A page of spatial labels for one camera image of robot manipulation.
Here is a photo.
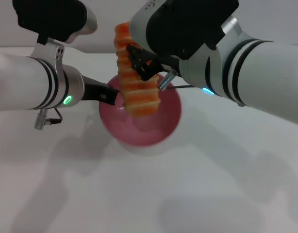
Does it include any pink plastic bowl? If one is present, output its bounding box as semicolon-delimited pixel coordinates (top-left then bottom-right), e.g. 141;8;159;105
98;73;183;148

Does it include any orange striped bread roll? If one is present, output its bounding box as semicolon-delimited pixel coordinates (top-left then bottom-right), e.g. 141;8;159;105
114;21;162;119

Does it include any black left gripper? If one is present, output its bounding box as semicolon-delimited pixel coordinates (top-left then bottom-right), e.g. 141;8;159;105
80;75;121;106

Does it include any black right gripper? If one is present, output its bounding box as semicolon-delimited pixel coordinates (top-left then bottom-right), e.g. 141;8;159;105
125;44;181;82

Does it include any right wrist cable with plug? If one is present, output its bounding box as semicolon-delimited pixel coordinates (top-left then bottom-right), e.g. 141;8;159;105
157;68;196;92

